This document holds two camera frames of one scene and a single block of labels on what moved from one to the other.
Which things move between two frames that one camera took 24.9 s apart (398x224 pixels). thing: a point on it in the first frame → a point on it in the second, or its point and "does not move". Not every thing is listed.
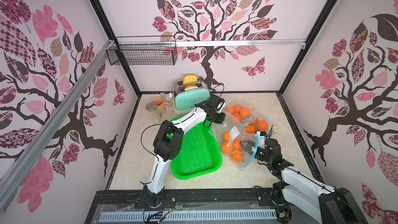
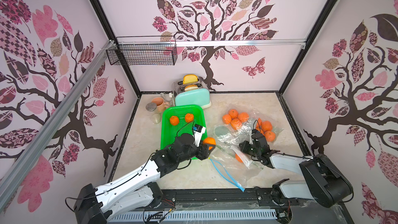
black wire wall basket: x=143 y=51 does not move
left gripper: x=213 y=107 → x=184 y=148
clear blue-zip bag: x=240 y=145 → x=235 y=165
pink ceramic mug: x=160 y=105 does not move
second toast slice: x=191 y=87 does not move
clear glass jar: x=156 y=117 does not move
